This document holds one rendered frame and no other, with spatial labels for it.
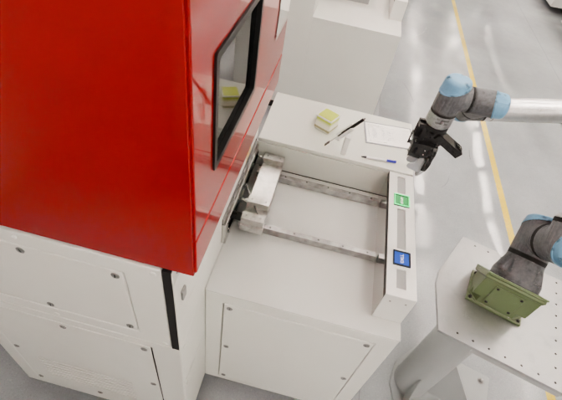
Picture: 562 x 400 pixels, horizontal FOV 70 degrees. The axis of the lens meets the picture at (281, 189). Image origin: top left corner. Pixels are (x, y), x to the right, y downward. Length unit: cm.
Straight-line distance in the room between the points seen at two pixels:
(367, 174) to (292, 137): 33
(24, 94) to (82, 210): 25
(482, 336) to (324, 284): 52
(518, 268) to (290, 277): 71
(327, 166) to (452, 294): 65
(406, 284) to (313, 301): 29
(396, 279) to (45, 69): 105
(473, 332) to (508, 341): 11
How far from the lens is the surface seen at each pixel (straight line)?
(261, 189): 152
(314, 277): 139
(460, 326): 149
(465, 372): 242
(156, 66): 55
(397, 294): 127
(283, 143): 160
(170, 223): 75
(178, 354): 128
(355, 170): 163
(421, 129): 132
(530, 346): 159
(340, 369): 162
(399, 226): 144
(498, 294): 151
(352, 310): 136
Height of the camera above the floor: 197
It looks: 46 degrees down
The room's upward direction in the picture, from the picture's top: 11 degrees clockwise
